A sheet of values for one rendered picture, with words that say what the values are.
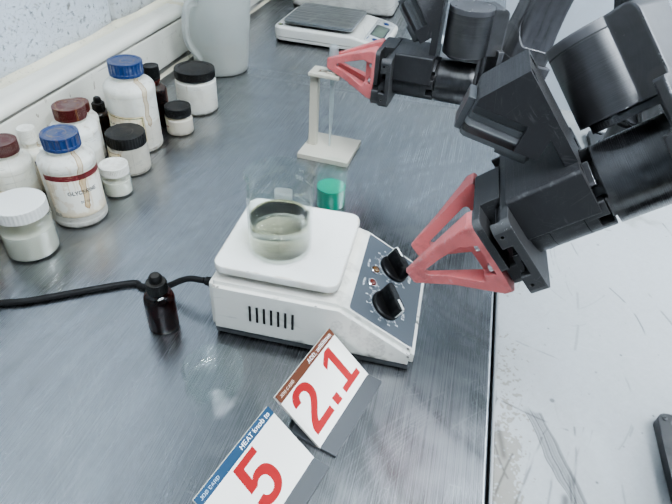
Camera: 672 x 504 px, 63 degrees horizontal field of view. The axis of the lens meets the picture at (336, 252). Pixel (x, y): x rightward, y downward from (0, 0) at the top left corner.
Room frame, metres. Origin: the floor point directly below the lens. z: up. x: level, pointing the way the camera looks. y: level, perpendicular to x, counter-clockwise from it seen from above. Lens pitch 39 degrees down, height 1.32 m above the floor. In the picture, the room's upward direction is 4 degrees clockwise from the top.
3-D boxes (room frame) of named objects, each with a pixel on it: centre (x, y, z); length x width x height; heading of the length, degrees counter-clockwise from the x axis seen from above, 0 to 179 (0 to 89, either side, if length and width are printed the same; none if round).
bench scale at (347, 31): (1.33, 0.03, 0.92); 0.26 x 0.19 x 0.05; 77
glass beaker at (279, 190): (0.41, 0.05, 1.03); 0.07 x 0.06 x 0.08; 43
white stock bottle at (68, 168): (0.56, 0.32, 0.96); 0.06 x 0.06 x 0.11
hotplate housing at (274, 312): (0.42, 0.02, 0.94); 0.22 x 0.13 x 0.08; 80
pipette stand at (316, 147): (0.77, 0.02, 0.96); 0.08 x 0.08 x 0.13; 75
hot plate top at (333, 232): (0.43, 0.04, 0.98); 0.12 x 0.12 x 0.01; 80
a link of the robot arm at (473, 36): (0.73, -0.18, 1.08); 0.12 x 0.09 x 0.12; 103
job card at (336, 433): (0.30, 0.00, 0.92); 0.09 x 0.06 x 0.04; 154
